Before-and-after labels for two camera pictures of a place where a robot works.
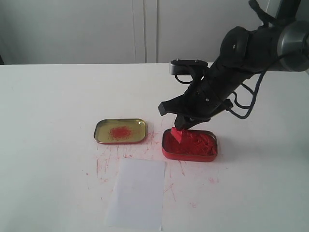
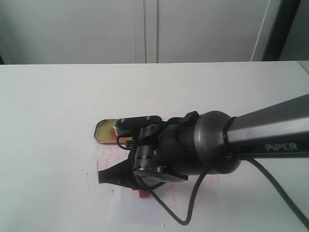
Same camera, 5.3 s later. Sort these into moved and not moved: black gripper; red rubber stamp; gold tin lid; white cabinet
Moved: red rubber stamp; black gripper
Not moved: white cabinet; gold tin lid
